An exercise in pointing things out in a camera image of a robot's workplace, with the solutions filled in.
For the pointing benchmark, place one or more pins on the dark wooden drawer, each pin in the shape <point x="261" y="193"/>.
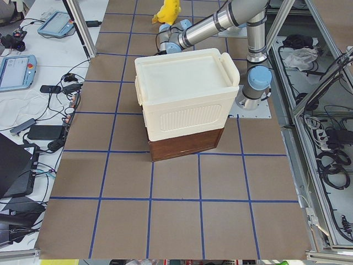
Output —
<point x="184" y="145"/>

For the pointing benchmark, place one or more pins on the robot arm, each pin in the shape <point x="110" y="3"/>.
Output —
<point x="234" y="19"/>

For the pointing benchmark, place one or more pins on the cream plastic storage box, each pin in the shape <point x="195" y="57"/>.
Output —
<point x="185" y="93"/>

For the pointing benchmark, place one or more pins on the yellow plush dinosaur toy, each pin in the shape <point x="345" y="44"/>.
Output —
<point x="168" y="12"/>

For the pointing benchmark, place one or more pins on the black power adapter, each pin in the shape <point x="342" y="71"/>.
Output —
<point x="44" y="132"/>

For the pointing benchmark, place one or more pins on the far teach pendant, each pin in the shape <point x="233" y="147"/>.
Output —
<point x="58" y="25"/>

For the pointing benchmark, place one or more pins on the teach pendant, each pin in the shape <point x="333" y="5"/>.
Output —
<point x="58" y="25"/>
<point x="17" y="72"/>

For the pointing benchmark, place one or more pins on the black laptop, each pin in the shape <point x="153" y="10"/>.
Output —
<point x="18" y="163"/>

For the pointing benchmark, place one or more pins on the near teach pendant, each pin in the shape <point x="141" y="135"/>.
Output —
<point x="17" y="72"/>

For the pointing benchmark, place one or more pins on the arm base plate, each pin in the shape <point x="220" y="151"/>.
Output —
<point x="245" y="108"/>

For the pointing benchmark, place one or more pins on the aluminium frame post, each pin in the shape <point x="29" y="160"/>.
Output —
<point x="74" y="11"/>

